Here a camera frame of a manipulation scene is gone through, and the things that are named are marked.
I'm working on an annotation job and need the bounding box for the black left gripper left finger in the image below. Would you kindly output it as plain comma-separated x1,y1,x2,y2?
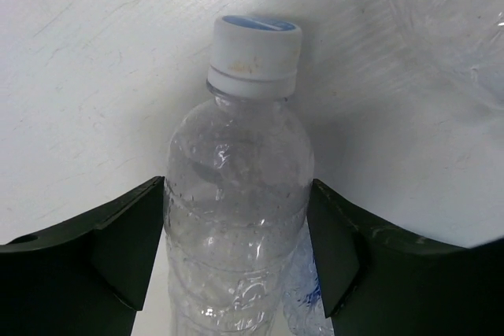
1,176,165,335

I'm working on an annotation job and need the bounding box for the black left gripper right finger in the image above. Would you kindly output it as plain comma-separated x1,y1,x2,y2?
307,180,503,335

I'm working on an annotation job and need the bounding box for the clear bottle white cap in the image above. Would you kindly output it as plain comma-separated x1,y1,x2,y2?
164,15,314,335

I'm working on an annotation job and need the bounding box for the blue label water bottle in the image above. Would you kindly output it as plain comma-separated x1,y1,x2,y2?
283,223,334,336

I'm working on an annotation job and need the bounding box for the clear crumpled bottle centre-left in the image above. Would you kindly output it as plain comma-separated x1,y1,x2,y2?
359,0,503,113

